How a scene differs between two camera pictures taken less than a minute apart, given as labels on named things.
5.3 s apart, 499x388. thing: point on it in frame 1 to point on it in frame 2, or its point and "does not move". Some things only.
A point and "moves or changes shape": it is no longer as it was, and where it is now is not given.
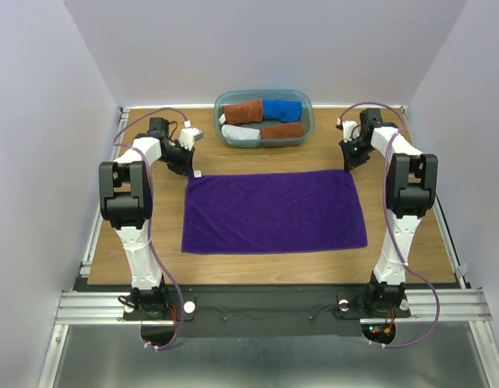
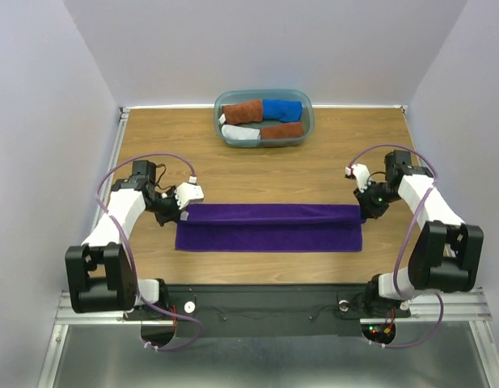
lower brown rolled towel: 282,131 does not move
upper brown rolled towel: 242,113 does not move
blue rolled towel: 282,110 does not move
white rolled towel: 240,132 does not move
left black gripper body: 177,158 to 164,208
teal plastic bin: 264,118 does not move
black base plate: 259,310 does not move
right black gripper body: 357,145 to 376,197
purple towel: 270,212 moves or changes shape
